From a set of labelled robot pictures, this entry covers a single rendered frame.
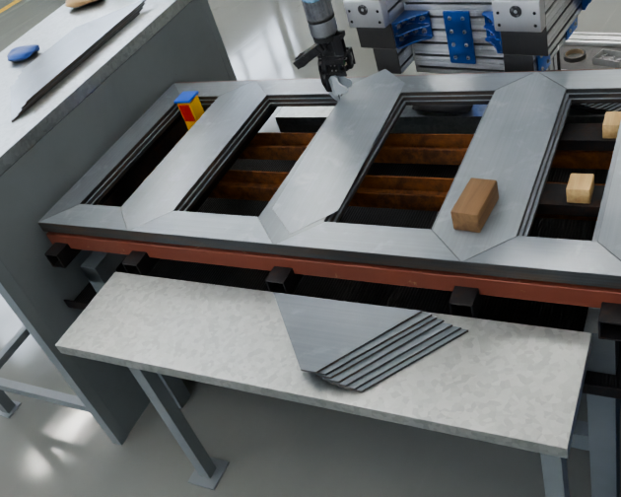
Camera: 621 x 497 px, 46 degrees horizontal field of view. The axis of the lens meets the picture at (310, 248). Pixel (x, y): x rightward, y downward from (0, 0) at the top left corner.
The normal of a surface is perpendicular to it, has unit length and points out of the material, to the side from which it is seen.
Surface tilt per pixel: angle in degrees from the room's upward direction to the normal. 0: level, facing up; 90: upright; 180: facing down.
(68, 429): 0
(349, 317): 0
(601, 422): 90
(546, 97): 0
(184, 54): 90
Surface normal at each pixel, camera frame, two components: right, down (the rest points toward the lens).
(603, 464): -0.40, 0.67
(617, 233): -0.26, -0.74
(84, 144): 0.88, 0.08
